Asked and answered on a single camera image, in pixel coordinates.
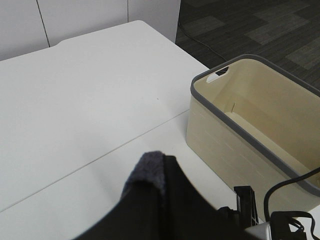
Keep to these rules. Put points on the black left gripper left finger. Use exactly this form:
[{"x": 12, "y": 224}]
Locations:
[{"x": 137, "y": 216}]

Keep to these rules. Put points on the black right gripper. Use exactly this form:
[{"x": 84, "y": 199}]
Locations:
[{"x": 246, "y": 215}]

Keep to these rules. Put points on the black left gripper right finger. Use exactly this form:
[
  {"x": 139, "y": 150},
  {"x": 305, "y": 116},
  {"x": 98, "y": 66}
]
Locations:
[{"x": 188, "y": 215}]

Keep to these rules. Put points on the dark navy towel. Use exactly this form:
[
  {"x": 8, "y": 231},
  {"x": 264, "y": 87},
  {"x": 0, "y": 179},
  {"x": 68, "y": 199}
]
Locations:
[{"x": 149, "y": 169}]

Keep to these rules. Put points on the beige basket grey rim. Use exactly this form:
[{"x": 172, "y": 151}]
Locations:
[{"x": 254, "y": 124}]

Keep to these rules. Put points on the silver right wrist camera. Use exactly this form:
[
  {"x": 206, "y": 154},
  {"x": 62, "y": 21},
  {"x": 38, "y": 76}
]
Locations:
[{"x": 261, "y": 231}]

